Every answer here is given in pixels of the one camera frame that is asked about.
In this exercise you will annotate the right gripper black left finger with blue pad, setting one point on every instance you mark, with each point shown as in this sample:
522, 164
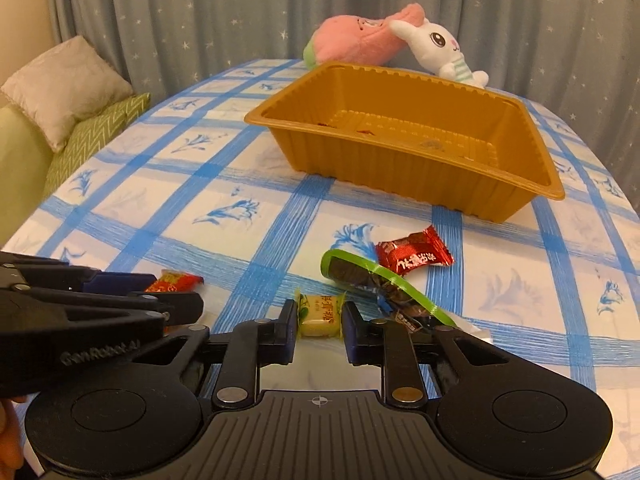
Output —
251, 346

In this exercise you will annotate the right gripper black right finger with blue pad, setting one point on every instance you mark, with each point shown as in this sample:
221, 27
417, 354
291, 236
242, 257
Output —
387, 345

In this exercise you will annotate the green edged snack packet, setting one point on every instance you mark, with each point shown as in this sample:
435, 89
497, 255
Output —
396, 297

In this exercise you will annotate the yellow candy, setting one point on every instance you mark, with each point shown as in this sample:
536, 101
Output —
319, 316

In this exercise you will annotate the red candy wrapper top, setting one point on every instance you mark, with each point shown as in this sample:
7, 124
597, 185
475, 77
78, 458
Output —
414, 251

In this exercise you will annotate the red candy wrapper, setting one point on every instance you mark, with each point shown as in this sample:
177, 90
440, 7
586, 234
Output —
414, 251
175, 281

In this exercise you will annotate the person's left hand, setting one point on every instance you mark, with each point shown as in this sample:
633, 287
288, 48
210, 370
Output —
11, 449

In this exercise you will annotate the light green sofa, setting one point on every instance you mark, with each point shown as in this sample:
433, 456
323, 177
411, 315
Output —
24, 164

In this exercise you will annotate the blue checked tablecloth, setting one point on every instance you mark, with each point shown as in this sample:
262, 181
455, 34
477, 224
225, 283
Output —
190, 186

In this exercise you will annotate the green chevron cushion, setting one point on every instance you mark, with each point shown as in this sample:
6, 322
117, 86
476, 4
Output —
90, 136

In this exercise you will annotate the orange plastic tray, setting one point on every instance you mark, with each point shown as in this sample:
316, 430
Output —
418, 136

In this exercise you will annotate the beige cushion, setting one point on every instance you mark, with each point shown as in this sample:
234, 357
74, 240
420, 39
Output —
63, 86

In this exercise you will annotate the white bunny plush toy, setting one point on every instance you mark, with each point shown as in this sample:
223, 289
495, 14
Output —
438, 52

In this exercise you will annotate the pink plush toy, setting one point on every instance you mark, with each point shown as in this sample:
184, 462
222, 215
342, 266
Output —
357, 40

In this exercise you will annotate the grey star curtain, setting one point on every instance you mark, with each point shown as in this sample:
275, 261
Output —
580, 58

